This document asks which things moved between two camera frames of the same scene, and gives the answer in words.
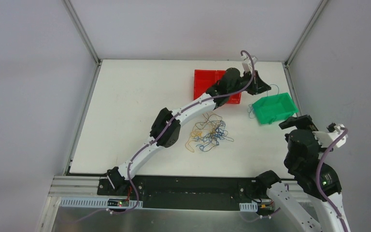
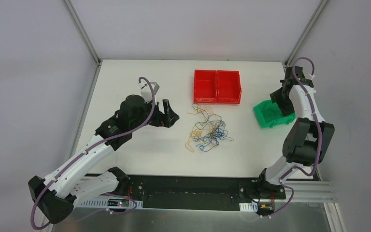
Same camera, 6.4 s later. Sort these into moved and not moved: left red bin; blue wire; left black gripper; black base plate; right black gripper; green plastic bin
Moved: left black gripper; right black gripper; blue wire
Not moved: left red bin; green plastic bin; black base plate
